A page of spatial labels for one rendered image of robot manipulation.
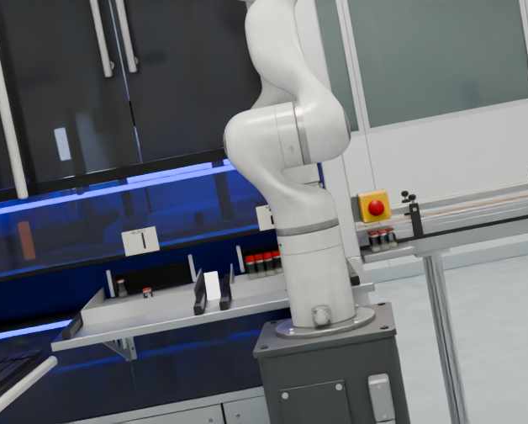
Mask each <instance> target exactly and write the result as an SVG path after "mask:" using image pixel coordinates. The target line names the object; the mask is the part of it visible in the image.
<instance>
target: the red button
mask: <svg viewBox="0 0 528 424"><path fill-rule="evenodd" d="M384 209H385V207H384V204H383V202H382V201H380V200H377V199H374V200H373V201H371V202H370V203H369V205H368V211H369V213H370V214H371V215H374V216H379V215H381V214H382V213H383V212H384Z"/></svg>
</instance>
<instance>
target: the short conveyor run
mask: <svg viewBox="0 0 528 424"><path fill-rule="evenodd" d="M526 190H528V180H525V181H520V182H516V183H507V184H503V185H498V186H493V187H489V188H480V189H476V190H472V191H467V192H462V193H454V194H449V195H445V196H440V197H435V198H431V199H422V200H418V201H415V199H416V194H414V193H413V194H409V191H407V190H404V191H402V192H401V196H403V197H404V199H403V200H402V204H396V205H391V206H390V209H391V215H392V216H393V215H401V214H404V216H399V217H395V218H391V219H389V220H381V221H376V222H372V223H367V224H360V225H356V231H357V236H358V241H359V246H360V250H366V249H370V244H369V240H368V237H369V235H368V232H369V231H376V232H377V230H385V229H387V228H393V229H394V234H395V236H396V241H397V243H402V242H406V241H408V242H409V243H410V244H411V245H413V246H414V248H415V253H416V254H420V253H424V252H433V251H437V250H442V249H447V248H451V247H456V246H464V245H468V244H473V243H478V242H482V241H491V240H495V239H500V238H505V237H509V236H518V235H522V234H526V233H528V193H520V194H516V195H511V196H506V197H502V198H497V199H489V200H484V201H480V202H475V203H470V204H462V205H458V206H453V207H449V208H444V209H436V210H431V211H426V212H422V213H420V210H424V209H432V208H437V207H441V206H446V205H450V204H459V203H463V202H468V201H473V200H477V199H486V198H490V197H494V196H500V195H504V194H508V193H517V192H521V191H526ZM408 195H409V196H408ZM407 196H408V199H407Z"/></svg>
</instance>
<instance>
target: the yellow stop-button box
mask: <svg viewBox="0 0 528 424"><path fill-rule="evenodd" d="M356 198H357V203H358V208H359V212H360V217H361V221H362V222H363V223H364V224H367V223H372V222H376V221H381V220H389V219H391V218H392V215H391V209H390V205H389V200H388V192H387V191H386V190H384V189H379V190H373V191H369V192H365V193H357V194H356ZM374 199H377V200H380V201H382V202H383V204H384V207H385V209H384V212H383V213H382V214H381V215H379V216H374V215H371V214H370V213H369V211H368V205H369V203H370V202H371V201H373V200H374Z"/></svg>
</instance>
